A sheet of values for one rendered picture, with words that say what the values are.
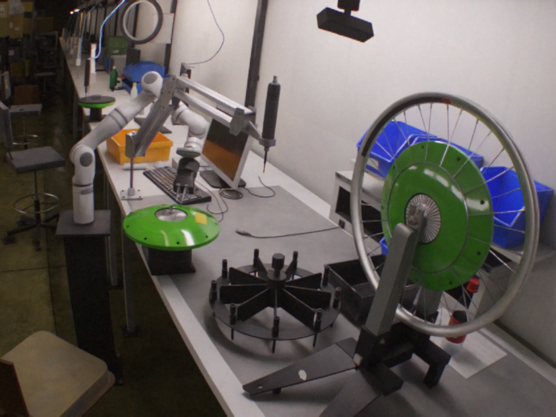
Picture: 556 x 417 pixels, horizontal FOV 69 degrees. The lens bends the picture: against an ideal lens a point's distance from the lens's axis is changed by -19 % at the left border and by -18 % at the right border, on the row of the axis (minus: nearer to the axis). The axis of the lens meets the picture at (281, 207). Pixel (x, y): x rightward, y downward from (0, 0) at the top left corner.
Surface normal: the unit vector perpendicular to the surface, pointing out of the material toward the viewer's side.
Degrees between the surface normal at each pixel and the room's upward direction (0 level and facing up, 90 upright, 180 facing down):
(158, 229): 17
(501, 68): 90
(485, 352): 0
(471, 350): 0
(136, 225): 23
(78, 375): 0
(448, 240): 91
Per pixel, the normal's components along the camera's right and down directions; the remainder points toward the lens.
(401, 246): -0.84, 0.05
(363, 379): -0.15, -0.84
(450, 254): -0.72, 0.27
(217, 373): 0.12, -0.92
